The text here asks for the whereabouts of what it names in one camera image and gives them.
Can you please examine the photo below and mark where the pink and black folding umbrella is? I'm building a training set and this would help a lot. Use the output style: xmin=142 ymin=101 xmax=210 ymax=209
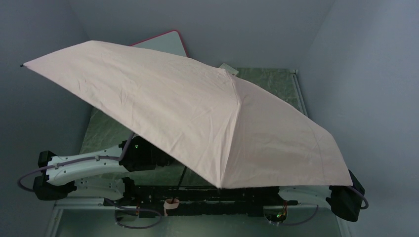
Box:
xmin=23 ymin=40 xmax=353 ymax=189

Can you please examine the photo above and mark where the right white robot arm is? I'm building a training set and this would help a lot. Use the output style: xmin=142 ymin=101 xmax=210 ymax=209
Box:
xmin=279 ymin=171 xmax=369 ymax=222

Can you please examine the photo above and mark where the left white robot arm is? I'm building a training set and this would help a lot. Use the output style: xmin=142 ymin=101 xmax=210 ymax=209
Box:
xmin=33 ymin=136 xmax=174 ymax=201

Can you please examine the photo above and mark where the small white cardboard box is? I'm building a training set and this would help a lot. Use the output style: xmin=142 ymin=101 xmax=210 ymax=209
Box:
xmin=219 ymin=63 xmax=239 ymax=76

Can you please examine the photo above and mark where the pink framed whiteboard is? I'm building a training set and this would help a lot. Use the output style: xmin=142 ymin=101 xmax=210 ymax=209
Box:
xmin=130 ymin=30 xmax=189 ymax=57

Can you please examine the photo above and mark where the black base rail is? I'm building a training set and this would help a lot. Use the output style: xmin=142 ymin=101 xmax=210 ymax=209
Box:
xmin=114 ymin=186 xmax=297 ymax=218

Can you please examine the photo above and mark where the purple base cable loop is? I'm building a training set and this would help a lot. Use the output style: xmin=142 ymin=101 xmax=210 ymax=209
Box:
xmin=104 ymin=197 xmax=163 ymax=230

